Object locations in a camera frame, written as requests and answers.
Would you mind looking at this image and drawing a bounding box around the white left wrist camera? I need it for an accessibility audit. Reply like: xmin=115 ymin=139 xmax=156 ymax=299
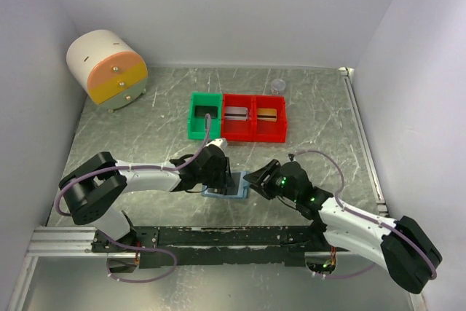
xmin=207 ymin=138 xmax=228 ymax=151

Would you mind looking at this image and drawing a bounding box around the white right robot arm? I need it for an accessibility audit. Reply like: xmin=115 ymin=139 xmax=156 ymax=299
xmin=244 ymin=160 xmax=442 ymax=294

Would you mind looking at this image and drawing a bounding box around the silver credit card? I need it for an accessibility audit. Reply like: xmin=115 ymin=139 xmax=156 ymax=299
xmin=224 ymin=106 xmax=249 ymax=121

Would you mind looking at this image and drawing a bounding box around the gold credit card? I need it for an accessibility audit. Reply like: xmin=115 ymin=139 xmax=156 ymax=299
xmin=257 ymin=108 xmax=277 ymax=122

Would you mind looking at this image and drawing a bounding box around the round pastel drawer cabinet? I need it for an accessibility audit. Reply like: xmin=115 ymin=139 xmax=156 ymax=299
xmin=66 ymin=29 xmax=149 ymax=111

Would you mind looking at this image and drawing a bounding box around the black credit card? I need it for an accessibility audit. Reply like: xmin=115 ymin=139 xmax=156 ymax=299
xmin=194 ymin=105 xmax=218 ymax=119

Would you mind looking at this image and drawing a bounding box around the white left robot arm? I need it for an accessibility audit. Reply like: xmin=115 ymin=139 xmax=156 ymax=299
xmin=55 ymin=139 xmax=236 ymax=252

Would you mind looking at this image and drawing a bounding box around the aluminium frame rail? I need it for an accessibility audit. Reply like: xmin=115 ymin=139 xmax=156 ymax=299
xmin=338 ymin=67 xmax=389 ymax=216

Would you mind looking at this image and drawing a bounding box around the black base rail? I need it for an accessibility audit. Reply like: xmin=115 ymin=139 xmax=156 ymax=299
xmin=90 ymin=225 xmax=352 ymax=268

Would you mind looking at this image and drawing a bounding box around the red plastic bin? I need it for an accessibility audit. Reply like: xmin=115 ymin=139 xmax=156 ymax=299
xmin=253 ymin=95 xmax=288 ymax=143
xmin=221 ymin=94 xmax=253 ymax=142

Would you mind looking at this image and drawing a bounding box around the small clear plastic cup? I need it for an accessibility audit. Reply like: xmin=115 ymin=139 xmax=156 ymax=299
xmin=270 ymin=78 xmax=286 ymax=95

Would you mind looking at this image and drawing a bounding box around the blue card holder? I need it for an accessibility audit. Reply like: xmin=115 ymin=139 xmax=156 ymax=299
xmin=201 ymin=170 xmax=250 ymax=200

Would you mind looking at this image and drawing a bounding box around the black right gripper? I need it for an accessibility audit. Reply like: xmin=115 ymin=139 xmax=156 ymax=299
xmin=244 ymin=160 xmax=299 ymax=202

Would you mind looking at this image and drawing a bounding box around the green plastic bin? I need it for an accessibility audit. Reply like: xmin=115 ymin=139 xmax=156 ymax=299
xmin=187 ymin=92 xmax=223 ymax=140

